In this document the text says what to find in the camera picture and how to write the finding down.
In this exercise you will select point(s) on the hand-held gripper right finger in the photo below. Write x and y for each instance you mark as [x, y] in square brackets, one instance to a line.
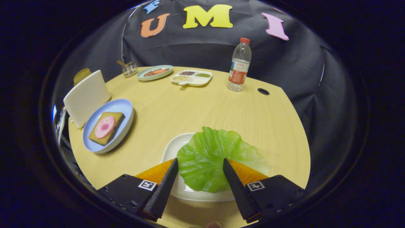
[240, 193]

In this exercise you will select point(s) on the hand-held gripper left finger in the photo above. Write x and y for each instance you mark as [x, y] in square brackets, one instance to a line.
[163, 193]

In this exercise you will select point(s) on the green lettuce leaf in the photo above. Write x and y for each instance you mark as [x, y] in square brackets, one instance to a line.
[208, 158]

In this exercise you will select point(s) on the brown bread slice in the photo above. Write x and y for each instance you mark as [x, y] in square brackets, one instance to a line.
[81, 76]
[98, 139]

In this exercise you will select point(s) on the small white plate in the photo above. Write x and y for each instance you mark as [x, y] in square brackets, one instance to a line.
[172, 148]

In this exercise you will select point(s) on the pink ham slice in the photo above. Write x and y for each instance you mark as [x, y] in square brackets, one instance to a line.
[105, 127]

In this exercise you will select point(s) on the light blue plate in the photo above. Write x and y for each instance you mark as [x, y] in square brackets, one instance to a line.
[117, 106]

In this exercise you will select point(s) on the pile of yellow beans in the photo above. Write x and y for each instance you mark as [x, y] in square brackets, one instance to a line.
[180, 78]

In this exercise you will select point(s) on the pale green plate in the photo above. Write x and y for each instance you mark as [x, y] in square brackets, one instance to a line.
[148, 78]

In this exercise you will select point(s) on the white compartment dish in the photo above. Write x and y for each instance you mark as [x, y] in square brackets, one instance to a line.
[197, 81]

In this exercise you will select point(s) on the white toaster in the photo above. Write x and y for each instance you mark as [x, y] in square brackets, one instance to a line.
[87, 98]

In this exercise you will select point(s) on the red tomato slice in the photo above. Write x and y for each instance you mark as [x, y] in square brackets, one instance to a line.
[158, 71]

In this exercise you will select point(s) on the pile of dark beans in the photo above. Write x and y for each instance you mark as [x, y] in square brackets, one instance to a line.
[187, 73]

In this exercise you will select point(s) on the pile of green beans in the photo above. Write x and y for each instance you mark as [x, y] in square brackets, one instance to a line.
[203, 75]

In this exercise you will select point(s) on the clear water bottle red cap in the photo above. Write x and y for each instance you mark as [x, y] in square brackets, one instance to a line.
[239, 66]

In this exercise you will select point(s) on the clear utensil holder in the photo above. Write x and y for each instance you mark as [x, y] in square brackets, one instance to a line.
[130, 69]

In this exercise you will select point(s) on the wooden utensil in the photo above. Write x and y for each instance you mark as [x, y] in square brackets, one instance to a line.
[121, 63]

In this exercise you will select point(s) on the black backdrop cloth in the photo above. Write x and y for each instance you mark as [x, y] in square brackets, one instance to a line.
[196, 47]

